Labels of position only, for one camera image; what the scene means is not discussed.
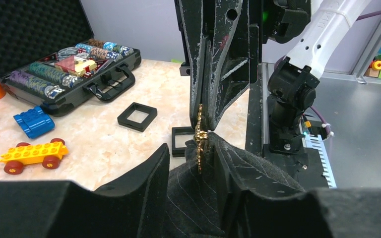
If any dark pinstriped garment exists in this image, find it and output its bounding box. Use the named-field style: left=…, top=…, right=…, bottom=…
left=161, top=132, right=304, bottom=238

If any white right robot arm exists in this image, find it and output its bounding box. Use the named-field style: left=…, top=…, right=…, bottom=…
left=175, top=0, right=369, bottom=154

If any yellow toy brick car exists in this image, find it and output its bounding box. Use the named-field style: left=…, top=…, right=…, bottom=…
left=0, top=138, right=69, bottom=175

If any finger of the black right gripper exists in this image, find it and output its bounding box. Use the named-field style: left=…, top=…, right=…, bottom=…
left=177, top=0, right=210, bottom=120
left=203, top=0, right=260, bottom=131

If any gold brooch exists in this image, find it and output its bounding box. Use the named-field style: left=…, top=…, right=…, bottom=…
left=194, top=104, right=208, bottom=174

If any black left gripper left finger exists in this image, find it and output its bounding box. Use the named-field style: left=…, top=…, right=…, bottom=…
left=0, top=144, right=170, bottom=238

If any black square frame near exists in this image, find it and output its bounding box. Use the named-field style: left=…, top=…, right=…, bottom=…
left=171, top=126, right=194, bottom=158

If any blue toy brick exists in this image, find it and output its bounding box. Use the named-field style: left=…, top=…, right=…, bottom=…
left=13, top=106, right=55, bottom=139

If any black poker chip case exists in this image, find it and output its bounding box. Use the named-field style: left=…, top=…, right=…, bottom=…
left=0, top=0, right=141, bottom=117

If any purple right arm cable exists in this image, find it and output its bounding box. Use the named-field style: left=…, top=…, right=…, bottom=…
left=274, top=4, right=381, bottom=137

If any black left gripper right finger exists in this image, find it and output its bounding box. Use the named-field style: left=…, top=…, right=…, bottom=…
left=214, top=141, right=381, bottom=238

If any black square frame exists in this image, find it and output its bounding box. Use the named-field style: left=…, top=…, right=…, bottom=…
left=117, top=102, right=158, bottom=132
left=171, top=126, right=194, bottom=158

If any black square frame far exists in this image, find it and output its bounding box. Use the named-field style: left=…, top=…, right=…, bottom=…
left=117, top=102, right=158, bottom=132

